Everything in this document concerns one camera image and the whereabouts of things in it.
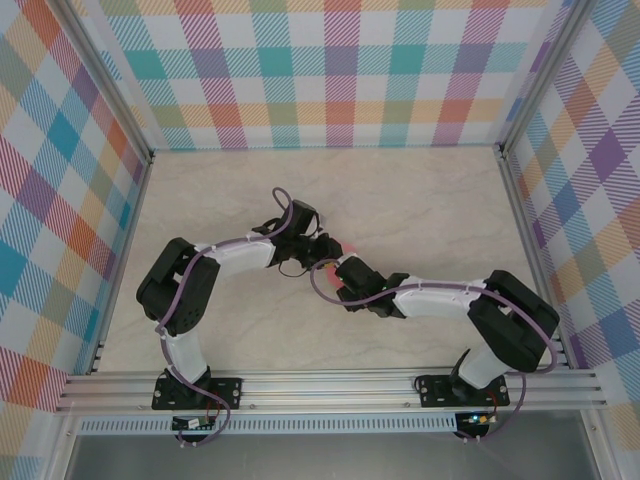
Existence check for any pink paper sheet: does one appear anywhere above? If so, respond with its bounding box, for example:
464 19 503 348
323 241 357 292

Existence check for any small circuit board with LED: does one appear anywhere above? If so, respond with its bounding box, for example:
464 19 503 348
459 410 496 427

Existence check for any grey metal panel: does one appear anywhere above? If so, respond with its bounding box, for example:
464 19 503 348
64 432 601 480

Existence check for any thin black left wrist cable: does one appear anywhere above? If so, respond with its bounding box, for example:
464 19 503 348
276 257 310 281

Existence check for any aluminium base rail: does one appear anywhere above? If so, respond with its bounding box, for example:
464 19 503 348
54 368 609 414

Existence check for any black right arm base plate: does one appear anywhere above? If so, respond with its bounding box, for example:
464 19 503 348
416 372 510 409

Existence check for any perforated metal cable tray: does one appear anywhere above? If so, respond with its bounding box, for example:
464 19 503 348
74 413 459 436

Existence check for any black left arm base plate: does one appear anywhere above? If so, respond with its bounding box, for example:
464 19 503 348
151 368 245 411

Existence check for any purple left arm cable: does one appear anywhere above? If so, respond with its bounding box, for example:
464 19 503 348
155 187 296 449

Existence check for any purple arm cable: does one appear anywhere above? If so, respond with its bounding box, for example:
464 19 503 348
155 187 296 449
309 259 560 444

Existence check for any aluminium side rail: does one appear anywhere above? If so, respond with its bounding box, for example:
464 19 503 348
497 144 574 371
89 149 156 376

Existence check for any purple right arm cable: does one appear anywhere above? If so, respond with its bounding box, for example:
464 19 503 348
309 259 560 444

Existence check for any aluminium corner post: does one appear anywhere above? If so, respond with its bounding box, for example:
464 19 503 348
57 0 154 166
498 0 599 156

